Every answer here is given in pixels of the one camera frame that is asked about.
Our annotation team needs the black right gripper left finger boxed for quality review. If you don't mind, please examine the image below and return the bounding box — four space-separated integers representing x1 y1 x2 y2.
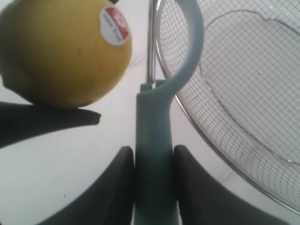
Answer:
41 146 135 225

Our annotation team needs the teal vegetable peeler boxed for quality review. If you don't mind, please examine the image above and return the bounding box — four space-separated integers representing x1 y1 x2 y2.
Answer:
133 0 204 225

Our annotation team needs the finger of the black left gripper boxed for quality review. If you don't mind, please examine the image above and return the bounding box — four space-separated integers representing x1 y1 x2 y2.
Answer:
0 101 101 148

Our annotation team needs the yellow lemon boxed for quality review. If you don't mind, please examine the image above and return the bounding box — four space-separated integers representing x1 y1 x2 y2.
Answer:
0 0 133 109

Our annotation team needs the metal wire mesh basket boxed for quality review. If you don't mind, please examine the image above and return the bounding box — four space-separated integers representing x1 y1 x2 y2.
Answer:
156 0 300 209

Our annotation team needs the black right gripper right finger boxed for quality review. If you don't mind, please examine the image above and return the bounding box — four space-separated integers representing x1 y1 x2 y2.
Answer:
173 145 285 225

